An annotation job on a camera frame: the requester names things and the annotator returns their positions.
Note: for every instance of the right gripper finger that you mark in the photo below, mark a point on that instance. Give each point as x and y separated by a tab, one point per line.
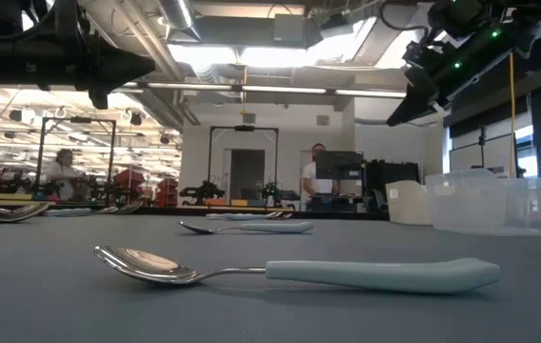
425	109
411	100

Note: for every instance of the clear plastic bin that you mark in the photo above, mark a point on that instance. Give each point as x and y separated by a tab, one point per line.
480	205

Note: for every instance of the black stand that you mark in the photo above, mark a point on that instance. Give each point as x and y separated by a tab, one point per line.
481	147

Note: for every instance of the black background station frame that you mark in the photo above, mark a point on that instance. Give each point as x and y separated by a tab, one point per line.
244	128
76	119

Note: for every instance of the silver ventilation duct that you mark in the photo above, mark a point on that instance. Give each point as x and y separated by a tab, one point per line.
177	12

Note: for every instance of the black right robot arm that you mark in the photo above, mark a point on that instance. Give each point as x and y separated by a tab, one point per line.
527	28

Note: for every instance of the black computer monitor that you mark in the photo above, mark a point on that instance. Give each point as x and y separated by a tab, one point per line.
339	166

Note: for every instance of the square wall vent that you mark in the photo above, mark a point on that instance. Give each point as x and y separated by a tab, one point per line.
323	120
249	118

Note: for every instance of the person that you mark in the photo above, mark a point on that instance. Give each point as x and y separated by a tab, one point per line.
61	174
311	183

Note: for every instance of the grey ceiling unit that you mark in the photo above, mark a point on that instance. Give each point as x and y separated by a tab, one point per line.
294	28

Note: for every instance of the long ceiling light strip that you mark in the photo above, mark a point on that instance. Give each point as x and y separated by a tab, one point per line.
285	89

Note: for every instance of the black equipment cabinet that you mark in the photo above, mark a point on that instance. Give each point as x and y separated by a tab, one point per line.
394	181

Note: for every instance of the red storage shelves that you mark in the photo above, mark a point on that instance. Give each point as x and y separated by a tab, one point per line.
130	180

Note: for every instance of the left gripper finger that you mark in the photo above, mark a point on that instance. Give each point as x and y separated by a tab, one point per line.
113	62
113	80

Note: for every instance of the white plastic bin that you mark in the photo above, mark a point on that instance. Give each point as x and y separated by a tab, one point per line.
406	205

